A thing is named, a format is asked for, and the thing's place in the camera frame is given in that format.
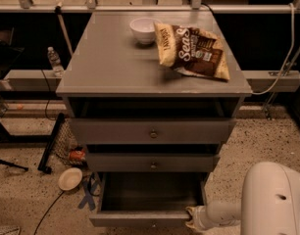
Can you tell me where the white hanging cable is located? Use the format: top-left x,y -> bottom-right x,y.
251,2 -> 297,96

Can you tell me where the grey top drawer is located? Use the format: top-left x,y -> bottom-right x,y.
70,118 -> 236,145

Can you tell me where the white bowl on cabinet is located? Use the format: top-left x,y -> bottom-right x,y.
129,18 -> 160,44

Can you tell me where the black mesh basket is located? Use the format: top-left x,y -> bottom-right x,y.
37,113 -> 86,174

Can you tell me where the grey drawer cabinet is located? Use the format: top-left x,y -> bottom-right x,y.
55,10 -> 253,181

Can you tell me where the grey metal rail frame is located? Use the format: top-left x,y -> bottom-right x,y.
0,0 -> 300,94

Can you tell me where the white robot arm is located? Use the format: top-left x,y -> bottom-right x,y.
186,162 -> 300,235

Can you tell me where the black floor cable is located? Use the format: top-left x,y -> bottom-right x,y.
32,190 -> 66,235

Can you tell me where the orange can in basket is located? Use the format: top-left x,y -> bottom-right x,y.
69,150 -> 85,162

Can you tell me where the clear plastic water bottle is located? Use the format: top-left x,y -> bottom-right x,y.
47,47 -> 64,77

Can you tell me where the black strap on floor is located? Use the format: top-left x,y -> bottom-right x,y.
0,158 -> 29,172

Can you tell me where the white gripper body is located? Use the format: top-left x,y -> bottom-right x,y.
185,206 -> 214,231

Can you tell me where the grey drawer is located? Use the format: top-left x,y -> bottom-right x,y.
70,118 -> 236,145
90,172 -> 206,228
86,154 -> 220,172

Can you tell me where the grey bottom drawer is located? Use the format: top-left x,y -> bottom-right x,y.
90,172 -> 206,228

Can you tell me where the grey middle drawer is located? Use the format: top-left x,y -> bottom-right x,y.
86,154 -> 220,172

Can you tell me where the brown chip bag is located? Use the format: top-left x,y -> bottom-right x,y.
154,23 -> 230,81

